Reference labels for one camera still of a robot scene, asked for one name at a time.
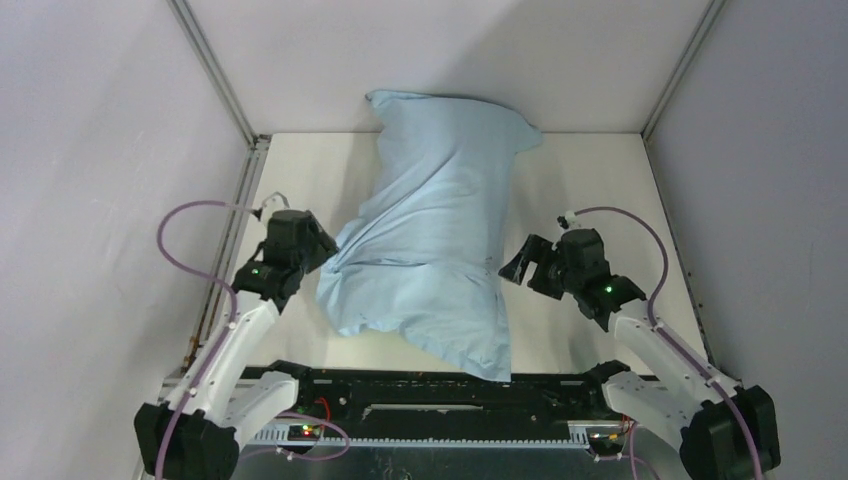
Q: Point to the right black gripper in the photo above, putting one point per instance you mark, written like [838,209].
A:
[539,251]

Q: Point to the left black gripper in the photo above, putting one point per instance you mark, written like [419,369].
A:
[324,245]

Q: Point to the light blue pillowcase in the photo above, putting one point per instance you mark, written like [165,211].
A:
[422,256]

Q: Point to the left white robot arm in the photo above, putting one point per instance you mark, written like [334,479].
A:
[199,430]

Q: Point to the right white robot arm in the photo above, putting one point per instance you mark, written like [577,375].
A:
[720,429]

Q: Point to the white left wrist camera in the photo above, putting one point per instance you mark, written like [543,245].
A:
[273,202]

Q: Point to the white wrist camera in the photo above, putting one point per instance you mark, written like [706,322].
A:
[569,221]
[273,202]

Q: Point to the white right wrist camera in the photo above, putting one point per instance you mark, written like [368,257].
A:
[569,221]

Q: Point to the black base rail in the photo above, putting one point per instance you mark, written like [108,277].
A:
[408,407]

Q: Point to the aluminium frame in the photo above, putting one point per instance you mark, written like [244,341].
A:
[430,242]

